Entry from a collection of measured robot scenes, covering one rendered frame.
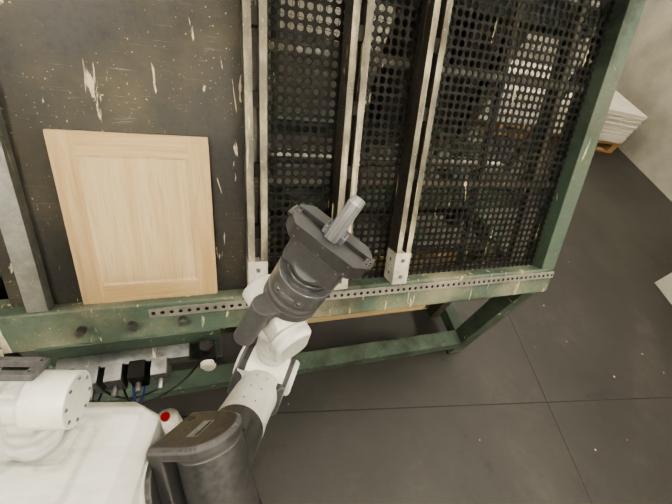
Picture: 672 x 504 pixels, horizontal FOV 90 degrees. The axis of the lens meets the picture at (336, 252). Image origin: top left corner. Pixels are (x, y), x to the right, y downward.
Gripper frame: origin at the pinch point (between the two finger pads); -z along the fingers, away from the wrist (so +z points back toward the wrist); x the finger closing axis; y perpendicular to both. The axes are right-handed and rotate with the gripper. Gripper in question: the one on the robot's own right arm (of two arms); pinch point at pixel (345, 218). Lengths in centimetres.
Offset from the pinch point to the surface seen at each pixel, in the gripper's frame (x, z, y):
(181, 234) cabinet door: 40, 58, 28
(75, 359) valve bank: 43, 100, -1
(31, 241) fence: 64, 68, 4
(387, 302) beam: -27, 62, 66
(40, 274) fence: 60, 76, 2
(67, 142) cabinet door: 69, 43, 17
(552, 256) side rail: -76, 28, 120
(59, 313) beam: 51, 84, 1
